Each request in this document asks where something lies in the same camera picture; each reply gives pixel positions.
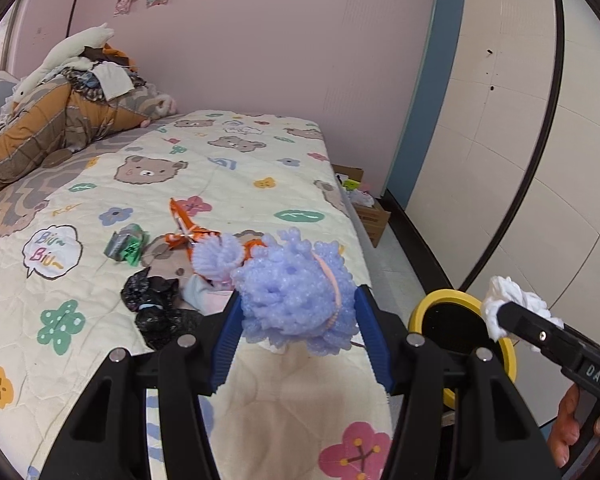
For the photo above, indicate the dark clothes pile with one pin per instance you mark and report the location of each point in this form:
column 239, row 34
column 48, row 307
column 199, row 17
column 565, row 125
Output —
column 87, row 80

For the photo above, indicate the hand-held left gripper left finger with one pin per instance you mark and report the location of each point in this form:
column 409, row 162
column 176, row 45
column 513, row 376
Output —
column 227, row 340

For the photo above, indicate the window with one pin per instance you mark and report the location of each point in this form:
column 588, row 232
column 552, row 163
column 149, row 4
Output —
column 7, row 42

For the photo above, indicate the pink white plush toy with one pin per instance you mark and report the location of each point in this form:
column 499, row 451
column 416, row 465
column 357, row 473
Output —
column 162, row 105

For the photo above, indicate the orange grey folded quilt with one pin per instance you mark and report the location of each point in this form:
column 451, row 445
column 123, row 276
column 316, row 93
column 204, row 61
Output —
column 80, row 115

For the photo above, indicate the grey patterned blanket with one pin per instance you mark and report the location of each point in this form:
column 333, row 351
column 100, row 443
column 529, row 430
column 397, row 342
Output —
column 15, row 205

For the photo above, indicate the white goose plush toy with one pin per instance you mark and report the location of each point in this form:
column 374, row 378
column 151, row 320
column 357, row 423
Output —
column 70, row 45

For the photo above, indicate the purple foam fruit net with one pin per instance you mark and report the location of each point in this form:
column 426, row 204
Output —
column 290, row 295

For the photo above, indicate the white folded cloth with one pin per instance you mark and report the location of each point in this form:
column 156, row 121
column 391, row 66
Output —
column 115, row 80

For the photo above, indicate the orange white striped sock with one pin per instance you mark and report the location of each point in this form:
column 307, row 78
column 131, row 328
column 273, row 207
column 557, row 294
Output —
column 182, row 220

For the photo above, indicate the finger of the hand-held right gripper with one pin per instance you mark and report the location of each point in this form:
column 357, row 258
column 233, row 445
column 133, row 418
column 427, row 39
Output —
column 535, row 330

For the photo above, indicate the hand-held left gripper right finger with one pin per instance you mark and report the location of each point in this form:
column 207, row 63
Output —
column 372, row 335

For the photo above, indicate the white pink crumpled tissue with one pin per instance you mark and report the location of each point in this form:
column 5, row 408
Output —
column 202, row 297

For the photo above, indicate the green crumpled wrapper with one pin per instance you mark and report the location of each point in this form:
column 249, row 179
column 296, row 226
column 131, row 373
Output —
column 130, row 247

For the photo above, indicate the yellow round trash bin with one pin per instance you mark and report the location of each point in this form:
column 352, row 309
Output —
column 432, row 301

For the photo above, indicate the open cardboard box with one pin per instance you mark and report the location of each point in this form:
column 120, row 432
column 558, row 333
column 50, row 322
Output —
column 347, row 171

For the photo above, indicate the person's right hand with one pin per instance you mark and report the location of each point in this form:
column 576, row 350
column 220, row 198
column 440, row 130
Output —
column 567, row 420

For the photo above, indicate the orange peel piece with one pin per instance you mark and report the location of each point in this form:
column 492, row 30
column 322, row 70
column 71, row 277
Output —
column 252, row 246

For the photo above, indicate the white pink cloth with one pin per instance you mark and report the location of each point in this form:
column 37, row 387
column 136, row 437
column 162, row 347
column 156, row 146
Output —
column 364, row 198

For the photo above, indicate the printed cardboard box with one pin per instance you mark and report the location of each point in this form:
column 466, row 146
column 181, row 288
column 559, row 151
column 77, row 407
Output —
column 372, row 222

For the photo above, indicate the green small packet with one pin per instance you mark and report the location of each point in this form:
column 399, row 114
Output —
column 351, row 183

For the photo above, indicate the bear print bed quilt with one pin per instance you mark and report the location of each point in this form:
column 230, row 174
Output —
column 230, row 185

